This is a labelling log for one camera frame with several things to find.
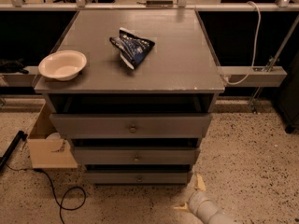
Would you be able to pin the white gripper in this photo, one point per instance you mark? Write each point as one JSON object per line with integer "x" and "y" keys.
{"x": 196, "y": 200}

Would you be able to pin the grey bottom drawer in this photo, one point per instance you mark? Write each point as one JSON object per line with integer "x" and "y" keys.
{"x": 138, "y": 178}

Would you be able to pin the grey drawer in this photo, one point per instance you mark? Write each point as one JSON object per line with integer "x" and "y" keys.
{"x": 138, "y": 178}
{"x": 131, "y": 155}
{"x": 87, "y": 126}

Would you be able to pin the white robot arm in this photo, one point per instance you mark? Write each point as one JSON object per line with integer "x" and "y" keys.
{"x": 219, "y": 216}

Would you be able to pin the grey drawer cabinet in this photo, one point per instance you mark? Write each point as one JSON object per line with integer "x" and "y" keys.
{"x": 178, "y": 76}

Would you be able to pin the grey middle drawer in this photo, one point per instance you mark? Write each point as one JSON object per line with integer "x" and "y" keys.
{"x": 131, "y": 155}

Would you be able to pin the grey top drawer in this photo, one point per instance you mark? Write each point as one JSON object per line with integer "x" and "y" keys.
{"x": 87, "y": 126}

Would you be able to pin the dark cart at right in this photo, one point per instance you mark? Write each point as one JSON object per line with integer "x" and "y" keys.
{"x": 288, "y": 96}

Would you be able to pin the cardboard box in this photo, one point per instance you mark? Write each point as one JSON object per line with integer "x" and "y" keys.
{"x": 48, "y": 150}

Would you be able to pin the blue chip bag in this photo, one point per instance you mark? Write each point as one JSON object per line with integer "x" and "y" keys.
{"x": 133, "y": 49}

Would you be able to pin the black pole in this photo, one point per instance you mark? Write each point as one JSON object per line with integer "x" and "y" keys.
{"x": 20, "y": 136}

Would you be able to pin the white bowl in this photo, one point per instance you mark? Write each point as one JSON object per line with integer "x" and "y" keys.
{"x": 62, "y": 65}

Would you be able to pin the black cloth on rail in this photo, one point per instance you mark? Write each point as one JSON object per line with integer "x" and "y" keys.
{"x": 12, "y": 66}

